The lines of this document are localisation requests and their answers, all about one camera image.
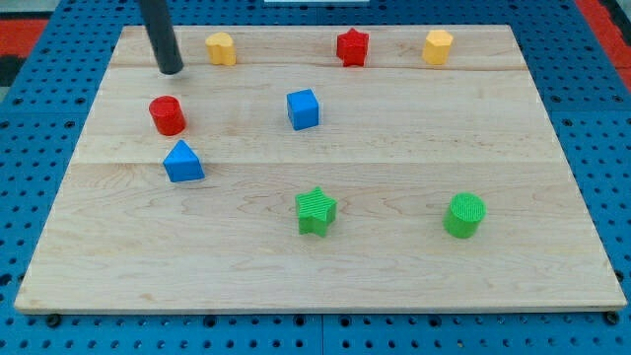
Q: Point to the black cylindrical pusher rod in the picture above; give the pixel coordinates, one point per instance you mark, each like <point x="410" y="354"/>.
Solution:
<point x="159" y="28"/>

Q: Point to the yellow heart block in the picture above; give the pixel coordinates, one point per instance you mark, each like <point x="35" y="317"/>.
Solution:
<point x="221" y="49"/>

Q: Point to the red star block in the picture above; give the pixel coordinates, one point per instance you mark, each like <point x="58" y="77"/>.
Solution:
<point x="352" y="48"/>

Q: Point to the green star block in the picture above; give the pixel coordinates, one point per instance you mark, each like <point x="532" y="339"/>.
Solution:
<point x="315" y="212"/>

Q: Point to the red cylinder block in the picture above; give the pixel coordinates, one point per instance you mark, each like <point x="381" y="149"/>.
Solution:
<point x="167" y="115"/>

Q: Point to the blue triangle block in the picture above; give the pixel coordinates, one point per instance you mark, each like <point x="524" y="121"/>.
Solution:
<point x="182" y="164"/>

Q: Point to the blue cube block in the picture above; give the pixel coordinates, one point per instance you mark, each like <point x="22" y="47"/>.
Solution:
<point x="303" y="109"/>

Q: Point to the wooden board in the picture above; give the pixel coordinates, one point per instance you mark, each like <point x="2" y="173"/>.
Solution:
<point x="396" y="140"/>

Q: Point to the yellow hexagon block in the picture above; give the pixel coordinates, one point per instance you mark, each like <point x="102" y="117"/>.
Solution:
<point x="437" y="47"/>

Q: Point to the green cylinder block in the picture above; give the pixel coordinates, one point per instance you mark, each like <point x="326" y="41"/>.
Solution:
<point x="465" y="213"/>

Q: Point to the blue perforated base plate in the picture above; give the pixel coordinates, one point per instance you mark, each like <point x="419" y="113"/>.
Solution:
<point x="42" y="116"/>

